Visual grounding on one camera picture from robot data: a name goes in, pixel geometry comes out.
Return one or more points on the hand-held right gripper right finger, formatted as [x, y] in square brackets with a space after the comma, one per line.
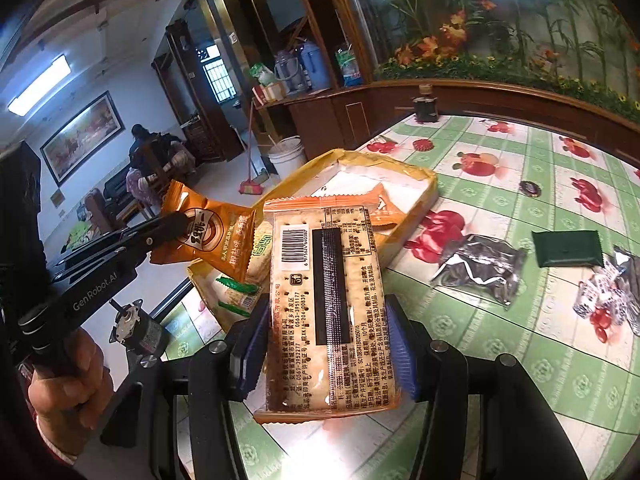
[400, 355]

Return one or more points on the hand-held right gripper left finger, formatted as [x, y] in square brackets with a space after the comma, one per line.
[250, 355]

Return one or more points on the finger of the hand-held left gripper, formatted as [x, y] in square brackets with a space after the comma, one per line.
[160, 225]
[125, 252]

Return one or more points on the orange snack packet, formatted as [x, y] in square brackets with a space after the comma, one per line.
[210, 235]
[385, 212]

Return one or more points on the green-ended cracker packet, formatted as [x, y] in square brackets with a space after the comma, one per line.
[240, 297]

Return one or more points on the orange-ended cracker packet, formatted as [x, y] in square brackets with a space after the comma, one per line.
[300, 320]

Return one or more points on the large silver foil packet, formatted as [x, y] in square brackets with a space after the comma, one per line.
[480, 265]

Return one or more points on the yellow cardboard tray box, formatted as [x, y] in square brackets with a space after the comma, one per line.
[350, 177]

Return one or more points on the dark green snack packet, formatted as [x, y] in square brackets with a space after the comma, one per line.
[565, 249]

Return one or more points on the person's left forearm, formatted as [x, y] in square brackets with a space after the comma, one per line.
[35, 460]

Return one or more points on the person's left hand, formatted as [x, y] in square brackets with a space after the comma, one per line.
[70, 395]

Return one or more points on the small electric motor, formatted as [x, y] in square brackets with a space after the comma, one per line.
[145, 335]

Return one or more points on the red broom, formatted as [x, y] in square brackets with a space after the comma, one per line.
[250, 187]

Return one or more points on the white plastic bucket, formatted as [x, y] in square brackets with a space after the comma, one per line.
[289, 160]

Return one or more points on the barred window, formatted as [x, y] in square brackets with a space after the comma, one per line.
[219, 80]

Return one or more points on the yellow and red carton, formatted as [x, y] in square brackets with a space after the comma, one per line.
[270, 94]

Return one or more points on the green and white bag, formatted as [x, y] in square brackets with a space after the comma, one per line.
[261, 75]

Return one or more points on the ceiling tube light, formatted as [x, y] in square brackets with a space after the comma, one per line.
[40, 85]

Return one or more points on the grey thermos flask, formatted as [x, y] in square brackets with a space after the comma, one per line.
[286, 72]

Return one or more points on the brown wooden cabinet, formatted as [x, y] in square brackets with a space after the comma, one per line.
[325, 115]

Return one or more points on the pile of small candies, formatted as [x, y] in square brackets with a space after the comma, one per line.
[595, 300]

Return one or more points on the red bottle cap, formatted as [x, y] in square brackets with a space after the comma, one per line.
[423, 145]

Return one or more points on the dark bottle cap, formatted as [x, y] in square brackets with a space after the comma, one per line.
[530, 187]

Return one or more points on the blue thermos flask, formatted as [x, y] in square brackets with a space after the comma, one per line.
[314, 67]

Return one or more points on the dark glass jar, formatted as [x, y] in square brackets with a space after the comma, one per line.
[426, 110]

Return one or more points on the glass case with artificial flowers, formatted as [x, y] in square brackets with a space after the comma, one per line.
[500, 20]

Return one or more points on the framed wall painting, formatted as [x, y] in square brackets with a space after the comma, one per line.
[80, 140]

